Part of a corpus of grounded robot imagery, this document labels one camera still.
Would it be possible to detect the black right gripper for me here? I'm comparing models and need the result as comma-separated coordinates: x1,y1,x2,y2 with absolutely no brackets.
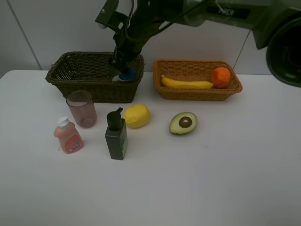
109,11,164,76

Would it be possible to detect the white bottle blue cap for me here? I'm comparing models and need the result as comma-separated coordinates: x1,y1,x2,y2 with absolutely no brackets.
112,68,135,82

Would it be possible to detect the yellow banana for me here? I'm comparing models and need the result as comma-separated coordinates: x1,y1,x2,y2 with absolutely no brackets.
161,74,214,89

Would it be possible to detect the halved avocado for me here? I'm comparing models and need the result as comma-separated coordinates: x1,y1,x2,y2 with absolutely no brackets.
169,112,198,135

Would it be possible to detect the orange tangerine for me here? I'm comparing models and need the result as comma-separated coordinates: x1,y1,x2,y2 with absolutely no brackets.
211,67,231,89

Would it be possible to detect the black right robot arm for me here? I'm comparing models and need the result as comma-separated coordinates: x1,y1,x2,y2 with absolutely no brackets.
109,0,301,87

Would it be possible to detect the dark brown wicker basket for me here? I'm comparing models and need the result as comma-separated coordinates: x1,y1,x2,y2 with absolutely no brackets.
45,51,144,104

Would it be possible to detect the translucent pink plastic cup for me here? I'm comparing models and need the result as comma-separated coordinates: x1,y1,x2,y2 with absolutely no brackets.
66,90,97,128

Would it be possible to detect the yellow lemon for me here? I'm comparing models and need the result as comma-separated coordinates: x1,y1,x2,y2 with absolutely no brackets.
124,104,151,129

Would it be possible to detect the dark green pump bottle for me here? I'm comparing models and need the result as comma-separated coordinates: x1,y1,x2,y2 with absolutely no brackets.
105,107,128,160

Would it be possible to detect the orange wicker basket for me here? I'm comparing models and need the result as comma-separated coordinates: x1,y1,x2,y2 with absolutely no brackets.
153,59,243,101

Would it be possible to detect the pink bottle white cap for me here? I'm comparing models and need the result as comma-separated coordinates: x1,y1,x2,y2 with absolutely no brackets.
54,116,84,154

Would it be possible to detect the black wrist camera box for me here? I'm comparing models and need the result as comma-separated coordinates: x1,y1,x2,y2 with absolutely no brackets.
95,0,127,32

